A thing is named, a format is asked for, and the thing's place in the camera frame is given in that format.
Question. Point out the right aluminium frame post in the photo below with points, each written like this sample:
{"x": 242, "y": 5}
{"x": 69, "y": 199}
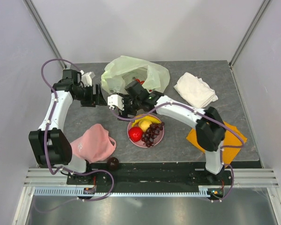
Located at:
{"x": 249, "y": 32}

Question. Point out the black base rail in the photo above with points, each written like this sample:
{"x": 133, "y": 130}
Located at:
{"x": 189, "y": 173}

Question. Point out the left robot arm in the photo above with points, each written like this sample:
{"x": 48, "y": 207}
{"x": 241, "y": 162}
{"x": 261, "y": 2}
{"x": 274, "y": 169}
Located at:
{"x": 50, "y": 146}

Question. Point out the aluminium frame post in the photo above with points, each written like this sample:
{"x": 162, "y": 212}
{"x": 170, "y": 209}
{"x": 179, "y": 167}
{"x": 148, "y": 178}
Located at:
{"x": 42, "y": 27}
{"x": 249, "y": 32}

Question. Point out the pink baseball cap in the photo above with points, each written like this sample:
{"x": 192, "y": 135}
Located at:
{"x": 94, "y": 145}

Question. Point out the yellow fake banana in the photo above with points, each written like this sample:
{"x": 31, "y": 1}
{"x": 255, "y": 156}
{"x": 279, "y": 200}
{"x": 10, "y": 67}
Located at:
{"x": 148, "y": 117}

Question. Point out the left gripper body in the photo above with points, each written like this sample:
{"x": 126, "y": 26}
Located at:
{"x": 89, "y": 98}

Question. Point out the pink plate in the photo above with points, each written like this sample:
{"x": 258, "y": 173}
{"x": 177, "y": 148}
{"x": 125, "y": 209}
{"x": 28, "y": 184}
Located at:
{"x": 141, "y": 143}

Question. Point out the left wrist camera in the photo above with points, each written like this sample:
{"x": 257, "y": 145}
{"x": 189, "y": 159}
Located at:
{"x": 86, "y": 78}

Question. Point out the left aluminium frame post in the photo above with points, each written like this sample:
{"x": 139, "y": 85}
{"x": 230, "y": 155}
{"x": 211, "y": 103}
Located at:
{"x": 42, "y": 27}

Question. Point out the translucent green plastic bag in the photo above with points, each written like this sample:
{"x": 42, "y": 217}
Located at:
{"x": 123, "y": 70}

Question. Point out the white cable duct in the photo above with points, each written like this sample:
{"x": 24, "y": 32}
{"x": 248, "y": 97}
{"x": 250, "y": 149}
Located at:
{"x": 90, "y": 192}

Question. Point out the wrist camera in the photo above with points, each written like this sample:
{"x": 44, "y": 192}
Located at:
{"x": 86, "y": 78}
{"x": 114, "y": 100}

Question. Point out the red strawberry bunch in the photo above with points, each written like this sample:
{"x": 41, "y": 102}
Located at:
{"x": 141, "y": 83}

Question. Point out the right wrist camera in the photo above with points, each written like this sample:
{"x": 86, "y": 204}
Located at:
{"x": 114, "y": 100}

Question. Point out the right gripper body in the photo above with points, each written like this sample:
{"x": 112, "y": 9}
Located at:
{"x": 131, "y": 107}

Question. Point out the white folded towel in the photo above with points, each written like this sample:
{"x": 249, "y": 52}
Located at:
{"x": 195, "y": 91}

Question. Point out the dark grape bunch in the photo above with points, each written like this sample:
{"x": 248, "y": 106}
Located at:
{"x": 152, "y": 132}

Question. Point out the red fake apple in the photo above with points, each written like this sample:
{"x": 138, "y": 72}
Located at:
{"x": 135, "y": 134}

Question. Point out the yellow fake pear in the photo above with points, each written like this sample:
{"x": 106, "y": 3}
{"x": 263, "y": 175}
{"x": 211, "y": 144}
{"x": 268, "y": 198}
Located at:
{"x": 144, "y": 124}

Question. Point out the dark purple fake plum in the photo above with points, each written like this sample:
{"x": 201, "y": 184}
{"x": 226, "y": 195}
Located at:
{"x": 113, "y": 164}

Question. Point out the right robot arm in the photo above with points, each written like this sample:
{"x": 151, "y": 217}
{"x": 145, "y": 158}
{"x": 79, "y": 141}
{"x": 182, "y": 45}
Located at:
{"x": 207, "y": 123}

